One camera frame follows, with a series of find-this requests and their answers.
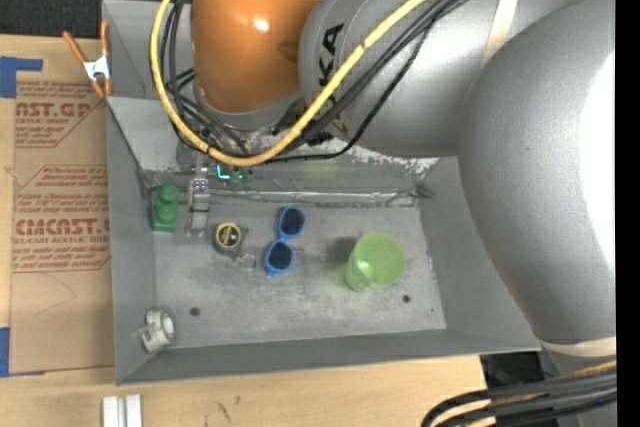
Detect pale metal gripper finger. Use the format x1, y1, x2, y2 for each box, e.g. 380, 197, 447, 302
184, 187, 197, 237
193, 178, 212, 237

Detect green toy building brick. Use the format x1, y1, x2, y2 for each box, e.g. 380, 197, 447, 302
151, 183, 182, 234

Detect yellow and black tape measure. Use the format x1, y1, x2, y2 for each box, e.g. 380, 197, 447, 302
212, 221, 250, 258

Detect blue sunglasses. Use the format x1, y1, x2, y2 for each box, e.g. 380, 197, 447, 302
262, 206, 307, 279

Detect white plastic fitting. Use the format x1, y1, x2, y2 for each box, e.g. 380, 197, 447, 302
139, 307, 178, 354

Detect grey metal bin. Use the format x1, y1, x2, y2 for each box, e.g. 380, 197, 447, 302
101, 0, 544, 387

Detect brown cardboard board red print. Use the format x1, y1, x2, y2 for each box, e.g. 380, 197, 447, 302
0, 33, 119, 379

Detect light green plastic cup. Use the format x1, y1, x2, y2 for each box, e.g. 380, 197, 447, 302
343, 231, 407, 293

